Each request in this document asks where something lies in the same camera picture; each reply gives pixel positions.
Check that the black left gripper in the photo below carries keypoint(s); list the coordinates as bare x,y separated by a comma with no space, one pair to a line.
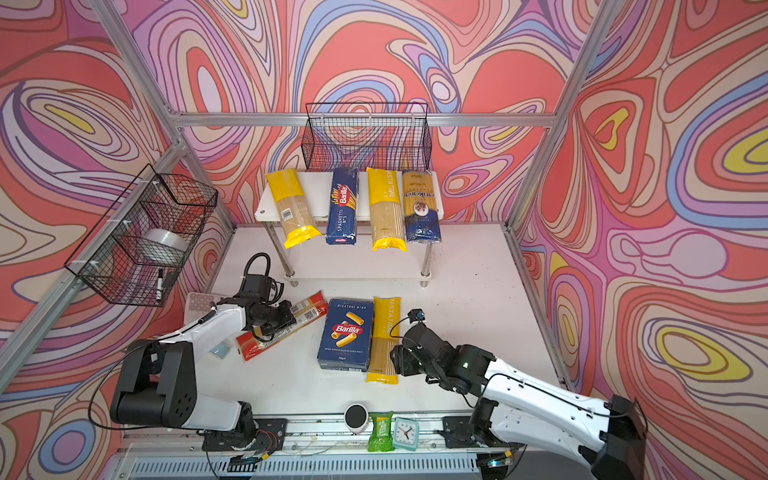
287,318

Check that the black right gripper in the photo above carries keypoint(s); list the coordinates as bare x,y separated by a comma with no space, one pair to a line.
403,361

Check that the red spaghetti bag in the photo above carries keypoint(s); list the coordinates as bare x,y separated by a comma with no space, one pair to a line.
305,312

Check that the blue Barilla rigatoni box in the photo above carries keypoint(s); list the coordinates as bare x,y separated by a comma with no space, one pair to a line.
347,335

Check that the yellow Pastatime spaghetti bag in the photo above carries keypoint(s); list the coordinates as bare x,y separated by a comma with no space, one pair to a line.
386,211
385,336

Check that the yellow spaghetti bag with barcode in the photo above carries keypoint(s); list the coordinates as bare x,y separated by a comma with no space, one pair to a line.
292,206

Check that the blue Barilla spaghetti box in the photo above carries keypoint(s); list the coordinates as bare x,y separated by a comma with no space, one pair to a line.
342,219

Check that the blue Ankara spaghetti bag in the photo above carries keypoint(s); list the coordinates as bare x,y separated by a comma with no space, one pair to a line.
420,208

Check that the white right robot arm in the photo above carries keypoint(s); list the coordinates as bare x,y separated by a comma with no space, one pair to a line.
513,408

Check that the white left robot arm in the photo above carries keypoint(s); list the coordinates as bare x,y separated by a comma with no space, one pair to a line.
157,384

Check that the teal alarm clock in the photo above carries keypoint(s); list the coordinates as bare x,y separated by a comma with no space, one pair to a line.
406,434

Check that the green snack bag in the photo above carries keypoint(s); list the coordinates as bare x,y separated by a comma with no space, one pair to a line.
381,439

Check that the black marker pen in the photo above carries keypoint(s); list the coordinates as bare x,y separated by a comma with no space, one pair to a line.
159,291

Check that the round black white speaker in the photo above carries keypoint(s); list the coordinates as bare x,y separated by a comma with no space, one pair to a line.
356,418

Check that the white tape roll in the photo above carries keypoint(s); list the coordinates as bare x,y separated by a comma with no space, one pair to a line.
161,248

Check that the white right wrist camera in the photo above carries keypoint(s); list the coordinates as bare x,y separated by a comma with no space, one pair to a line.
416,316

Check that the black wire basket left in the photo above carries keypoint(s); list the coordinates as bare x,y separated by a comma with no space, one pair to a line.
107,261

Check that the black wire basket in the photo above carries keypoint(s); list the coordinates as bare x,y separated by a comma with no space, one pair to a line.
394,136
107,261

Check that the black wire basket back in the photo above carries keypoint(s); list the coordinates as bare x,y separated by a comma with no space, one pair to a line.
394,136

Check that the aluminium frame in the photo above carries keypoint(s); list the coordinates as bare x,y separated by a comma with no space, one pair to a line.
28,335

